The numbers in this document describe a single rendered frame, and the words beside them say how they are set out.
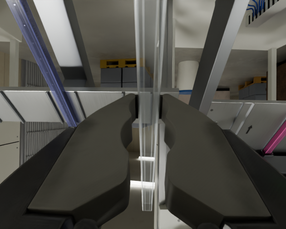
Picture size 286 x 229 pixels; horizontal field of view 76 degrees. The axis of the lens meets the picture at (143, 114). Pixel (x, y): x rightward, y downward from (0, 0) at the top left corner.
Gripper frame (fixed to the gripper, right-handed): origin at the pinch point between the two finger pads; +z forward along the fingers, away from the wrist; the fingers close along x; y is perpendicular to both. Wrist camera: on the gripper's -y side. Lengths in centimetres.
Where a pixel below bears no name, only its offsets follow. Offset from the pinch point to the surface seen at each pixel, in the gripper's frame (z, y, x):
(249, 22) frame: 68, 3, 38
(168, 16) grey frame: 58, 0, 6
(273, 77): 92, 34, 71
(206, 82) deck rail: 19.8, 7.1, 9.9
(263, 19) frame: 66, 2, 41
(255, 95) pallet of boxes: 405, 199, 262
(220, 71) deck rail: 18.9, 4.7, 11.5
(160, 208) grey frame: 22, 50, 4
